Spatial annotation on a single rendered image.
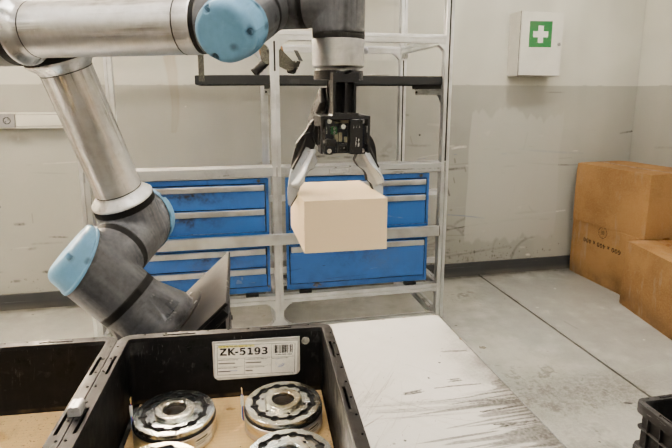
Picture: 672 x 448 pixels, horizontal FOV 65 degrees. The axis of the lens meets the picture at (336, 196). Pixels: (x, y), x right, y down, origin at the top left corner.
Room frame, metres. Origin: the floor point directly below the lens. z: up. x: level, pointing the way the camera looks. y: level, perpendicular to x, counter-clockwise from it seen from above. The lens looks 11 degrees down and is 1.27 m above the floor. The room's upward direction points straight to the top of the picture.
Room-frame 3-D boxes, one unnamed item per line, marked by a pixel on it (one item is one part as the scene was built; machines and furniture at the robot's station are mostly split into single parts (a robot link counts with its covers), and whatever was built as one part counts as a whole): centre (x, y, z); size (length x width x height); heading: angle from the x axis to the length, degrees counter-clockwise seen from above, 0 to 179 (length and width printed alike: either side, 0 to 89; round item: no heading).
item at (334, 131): (0.77, 0.00, 1.24); 0.09 x 0.08 x 0.12; 12
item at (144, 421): (0.61, 0.21, 0.86); 0.10 x 0.10 x 0.01
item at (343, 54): (0.78, -0.01, 1.32); 0.08 x 0.08 x 0.05
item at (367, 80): (2.70, 0.08, 1.32); 1.20 x 0.45 x 0.06; 102
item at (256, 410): (0.63, 0.07, 0.86); 0.10 x 0.10 x 0.01
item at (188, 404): (0.61, 0.21, 0.86); 0.05 x 0.05 x 0.01
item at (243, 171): (2.45, 0.28, 0.91); 1.70 x 0.10 x 0.05; 102
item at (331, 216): (0.80, 0.00, 1.08); 0.16 x 0.12 x 0.07; 12
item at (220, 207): (2.34, 0.67, 0.60); 0.72 x 0.03 x 0.56; 102
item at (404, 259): (2.50, -0.11, 0.60); 0.72 x 0.03 x 0.56; 102
